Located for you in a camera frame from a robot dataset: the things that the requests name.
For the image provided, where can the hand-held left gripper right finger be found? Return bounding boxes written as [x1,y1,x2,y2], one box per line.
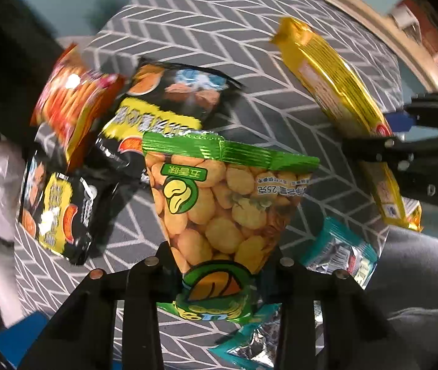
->
[255,252,412,370]

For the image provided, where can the grey chevron tablecloth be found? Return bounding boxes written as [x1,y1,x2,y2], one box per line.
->
[11,0,405,370]

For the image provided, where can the beige wooden board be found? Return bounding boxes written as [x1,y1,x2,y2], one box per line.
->
[321,0,438,91]

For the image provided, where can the black yellow snack packet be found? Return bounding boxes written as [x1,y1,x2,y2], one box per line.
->
[18,123,117,266]
[96,57,245,180]

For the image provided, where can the person's grey clothing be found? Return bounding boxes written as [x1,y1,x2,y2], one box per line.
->
[366,225,438,370]

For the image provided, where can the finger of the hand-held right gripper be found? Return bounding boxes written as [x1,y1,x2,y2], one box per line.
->
[389,90,438,132]
[341,135,416,174]

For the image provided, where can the green snack packet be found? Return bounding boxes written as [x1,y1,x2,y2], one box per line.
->
[142,130,320,324]

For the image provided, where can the blue cardboard box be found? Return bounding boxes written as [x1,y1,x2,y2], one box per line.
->
[0,310,52,370]

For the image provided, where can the orange stick snack packet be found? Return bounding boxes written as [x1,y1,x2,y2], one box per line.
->
[29,43,126,171]

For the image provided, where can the plain yellow long packet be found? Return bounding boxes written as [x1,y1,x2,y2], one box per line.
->
[271,16,424,232]

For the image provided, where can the teal silver snack packet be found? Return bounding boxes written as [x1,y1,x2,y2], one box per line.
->
[207,216,379,370]

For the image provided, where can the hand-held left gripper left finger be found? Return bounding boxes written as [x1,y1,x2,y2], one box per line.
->
[19,241,183,370]

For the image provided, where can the black office chair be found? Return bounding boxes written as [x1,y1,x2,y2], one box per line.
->
[0,4,61,135]

